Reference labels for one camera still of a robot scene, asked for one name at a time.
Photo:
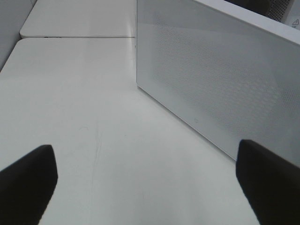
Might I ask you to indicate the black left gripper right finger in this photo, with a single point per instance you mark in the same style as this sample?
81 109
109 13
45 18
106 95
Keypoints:
270 183

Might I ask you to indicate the white microwave door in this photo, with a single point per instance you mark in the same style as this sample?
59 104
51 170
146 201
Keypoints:
229 73

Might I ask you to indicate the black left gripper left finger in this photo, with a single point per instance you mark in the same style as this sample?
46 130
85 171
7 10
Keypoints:
26 187

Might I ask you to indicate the white microwave oven body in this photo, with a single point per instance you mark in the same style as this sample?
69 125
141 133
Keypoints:
283 11

